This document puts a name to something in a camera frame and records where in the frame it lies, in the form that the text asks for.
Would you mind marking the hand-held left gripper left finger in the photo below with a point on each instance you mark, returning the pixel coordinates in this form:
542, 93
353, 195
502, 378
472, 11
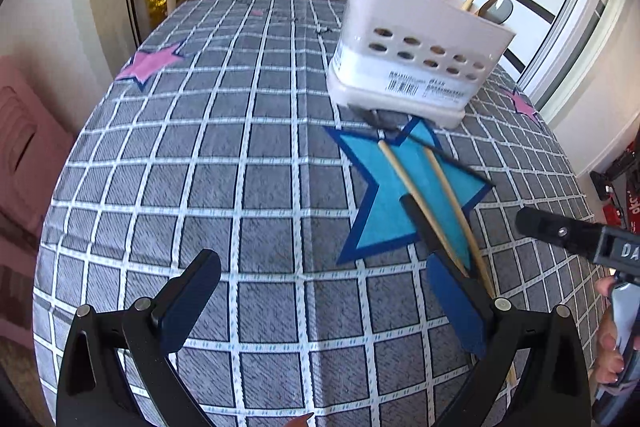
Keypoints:
192, 302

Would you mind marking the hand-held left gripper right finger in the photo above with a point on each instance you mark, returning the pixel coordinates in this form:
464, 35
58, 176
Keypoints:
457, 307

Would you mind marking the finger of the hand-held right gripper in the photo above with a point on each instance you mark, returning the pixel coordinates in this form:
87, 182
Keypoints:
555, 229

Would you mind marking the grey spoon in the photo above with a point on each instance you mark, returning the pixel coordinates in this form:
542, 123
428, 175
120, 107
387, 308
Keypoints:
500, 11

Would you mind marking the white perforated utensil holder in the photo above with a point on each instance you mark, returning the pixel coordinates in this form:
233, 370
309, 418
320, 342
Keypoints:
415, 32

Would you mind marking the person's right hand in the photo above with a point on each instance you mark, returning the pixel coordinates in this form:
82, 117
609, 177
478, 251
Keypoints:
607, 347

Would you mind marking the red printed box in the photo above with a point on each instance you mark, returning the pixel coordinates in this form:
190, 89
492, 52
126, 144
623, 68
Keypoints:
631, 207

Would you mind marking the black tool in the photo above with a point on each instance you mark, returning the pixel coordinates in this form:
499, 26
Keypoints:
607, 179

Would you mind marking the grey checked tablecloth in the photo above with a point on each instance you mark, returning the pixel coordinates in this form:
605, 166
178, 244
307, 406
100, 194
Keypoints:
225, 157

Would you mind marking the black spoon on star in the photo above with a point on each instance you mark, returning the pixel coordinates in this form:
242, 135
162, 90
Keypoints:
375, 117

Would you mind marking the stack of pink stools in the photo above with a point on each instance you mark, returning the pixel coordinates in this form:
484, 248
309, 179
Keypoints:
20, 127

